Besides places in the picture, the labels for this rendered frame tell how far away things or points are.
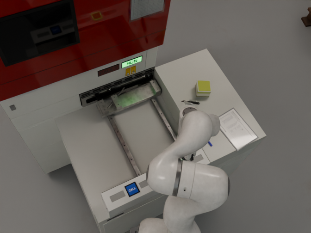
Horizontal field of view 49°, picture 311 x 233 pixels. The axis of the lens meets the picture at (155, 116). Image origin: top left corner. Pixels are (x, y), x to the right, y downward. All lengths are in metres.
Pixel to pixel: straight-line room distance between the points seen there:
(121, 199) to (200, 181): 0.79
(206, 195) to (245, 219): 1.85
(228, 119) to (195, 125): 0.93
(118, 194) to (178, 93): 0.64
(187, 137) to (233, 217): 1.85
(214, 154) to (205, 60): 0.58
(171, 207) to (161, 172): 0.17
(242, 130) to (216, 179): 0.97
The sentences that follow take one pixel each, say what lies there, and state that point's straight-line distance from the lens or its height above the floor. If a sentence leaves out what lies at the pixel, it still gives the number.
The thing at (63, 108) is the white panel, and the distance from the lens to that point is 1.93.
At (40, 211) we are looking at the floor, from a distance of 2.68.
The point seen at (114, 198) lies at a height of 0.96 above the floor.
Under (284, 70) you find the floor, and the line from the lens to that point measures 3.48.
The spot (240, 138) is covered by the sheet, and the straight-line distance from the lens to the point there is 1.84.
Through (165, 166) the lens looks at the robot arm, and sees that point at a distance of 0.90.
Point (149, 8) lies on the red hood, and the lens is 1.48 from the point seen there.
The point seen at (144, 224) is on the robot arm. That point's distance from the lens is 1.25.
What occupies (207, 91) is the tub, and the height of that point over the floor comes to 1.03.
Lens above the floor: 2.56
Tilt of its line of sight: 62 degrees down
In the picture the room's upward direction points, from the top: 11 degrees clockwise
